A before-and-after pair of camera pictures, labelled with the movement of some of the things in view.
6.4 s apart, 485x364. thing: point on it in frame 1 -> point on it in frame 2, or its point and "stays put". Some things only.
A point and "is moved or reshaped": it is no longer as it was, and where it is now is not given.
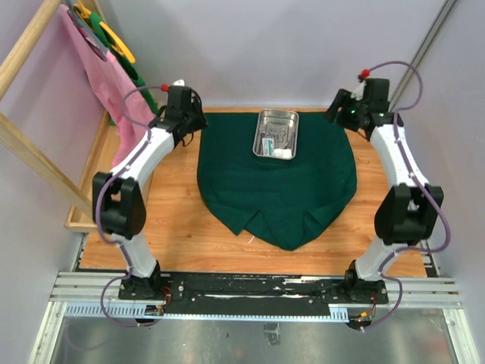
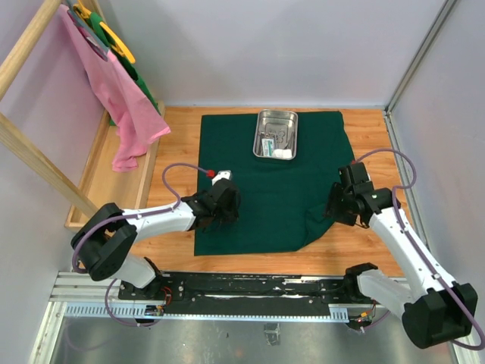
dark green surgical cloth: (293, 199) is moved or reshaped
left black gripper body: (195, 118) -> (227, 214)
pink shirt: (121, 97) stays put
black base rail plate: (206, 294) stays put
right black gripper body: (348, 112) -> (338, 205)
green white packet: (267, 146) stays put
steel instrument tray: (276, 134) stays put
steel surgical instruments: (264, 133) stays put
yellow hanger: (119, 47) stays put
